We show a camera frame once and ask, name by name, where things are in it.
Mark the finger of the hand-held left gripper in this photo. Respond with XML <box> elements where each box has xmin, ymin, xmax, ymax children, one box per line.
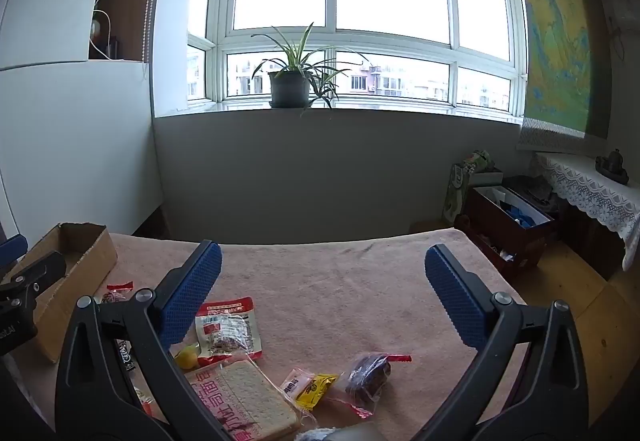
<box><xmin>0</xmin><ymin>235</ymin><xmax>29</xmax><ymax>272</ymax></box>
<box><xmin>2</xmin><ymin>251</ymin><xmax>68</xmax><ymax>296</ymax></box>

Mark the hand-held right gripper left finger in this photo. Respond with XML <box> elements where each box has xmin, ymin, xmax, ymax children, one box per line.
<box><xmin>55</xmin><ymin>241</ymin><xmax>236</xmax><ymax>441</ymax></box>

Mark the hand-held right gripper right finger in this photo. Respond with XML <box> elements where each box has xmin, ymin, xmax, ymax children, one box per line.
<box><xmin>424</xmin><ymin>243</ymin><xmax>590</xmax><ymax>441</ymax></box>

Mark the brown cardboard box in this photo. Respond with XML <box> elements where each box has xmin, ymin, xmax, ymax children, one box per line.
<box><xmin>2</xmin><ymin>222</ymin><xmax>119</xmax><ymax>364</ymax></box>

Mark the red white snack packet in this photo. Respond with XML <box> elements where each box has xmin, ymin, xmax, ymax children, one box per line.
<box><xmin>194</xmin><ymin>296</ymin><xmax>263</xmax><ymax>368</ymax></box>

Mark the yellow green candy packet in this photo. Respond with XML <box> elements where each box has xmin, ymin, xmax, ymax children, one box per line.
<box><xmin>174</xmin><ymin>342</ymin><xmax>201</xmax><ymax>370</ymax></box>

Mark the red wooden box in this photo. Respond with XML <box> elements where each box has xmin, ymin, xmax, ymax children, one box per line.
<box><xmin>465</xmin><ymin>185</ymin><xmax>558</xmax><ymax>279</ymax></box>

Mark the green carton box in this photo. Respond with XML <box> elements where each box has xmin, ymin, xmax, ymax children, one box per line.
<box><xmin>442</xmin><ymin>150</ymin><xmax>496</xmax><ymax>224</ymax></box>

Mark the clear dark plum packet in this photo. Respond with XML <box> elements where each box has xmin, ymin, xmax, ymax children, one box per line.
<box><xmin>334</xmin><ymin>352</ymin><xmax>412</xmax><ymax>419</ymax></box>

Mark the sliced bread packet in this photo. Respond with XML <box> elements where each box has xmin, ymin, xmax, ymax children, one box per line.
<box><xmin>182</xmin><ymin>355</ymin><xmax>301</xmax><ymax>441</ymax></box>

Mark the white cabinet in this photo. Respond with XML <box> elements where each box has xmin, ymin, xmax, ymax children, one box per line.
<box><xmin>0</xmin><ymin>0</ymin><xmax>166</xmax><ymax>252</ymax></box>

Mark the dark cloth pile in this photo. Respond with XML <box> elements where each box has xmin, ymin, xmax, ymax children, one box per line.
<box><xmin>502</xmin><ymin>175</ymin><xmax>568</xmax><ymax>214</ymax></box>

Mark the white pink small packet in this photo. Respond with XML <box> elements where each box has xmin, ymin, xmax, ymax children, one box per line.
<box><xmin>279</xmin><ymin>367</ymin><xmax>316</xmax><ymax>397</ymax></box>

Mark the dark wooden cabinet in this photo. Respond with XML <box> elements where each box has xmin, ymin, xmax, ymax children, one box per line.
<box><xmin>555</xmin><ymin>201</ymin><xmax>626</xmax><ymax>282</ymax></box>

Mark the lace-covered side table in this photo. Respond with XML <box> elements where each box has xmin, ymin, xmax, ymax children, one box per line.
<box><xmin>535</xmin><ymin>152</ymin><xmax>640</xmax><ymax>272</ymax></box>

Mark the dark bronze ornament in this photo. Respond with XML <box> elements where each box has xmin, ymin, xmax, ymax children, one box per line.
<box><xmin>595</xmin><ymin>148</ymin><xmax>630</xmax><ymax>185</ymax></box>

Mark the potted spider plant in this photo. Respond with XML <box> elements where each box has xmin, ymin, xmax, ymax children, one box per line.
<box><xmin>251</xmin><ymin>22</ymin><xmax>370</xmax><ymax>118</ymax></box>

